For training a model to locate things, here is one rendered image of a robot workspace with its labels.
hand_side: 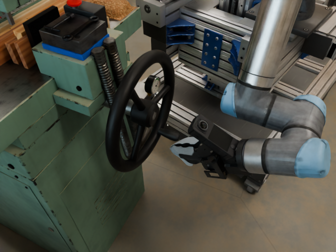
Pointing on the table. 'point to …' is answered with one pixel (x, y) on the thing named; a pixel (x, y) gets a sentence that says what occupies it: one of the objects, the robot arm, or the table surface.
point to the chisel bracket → (11, 5)
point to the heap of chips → (115, 8)
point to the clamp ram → (34, 24)
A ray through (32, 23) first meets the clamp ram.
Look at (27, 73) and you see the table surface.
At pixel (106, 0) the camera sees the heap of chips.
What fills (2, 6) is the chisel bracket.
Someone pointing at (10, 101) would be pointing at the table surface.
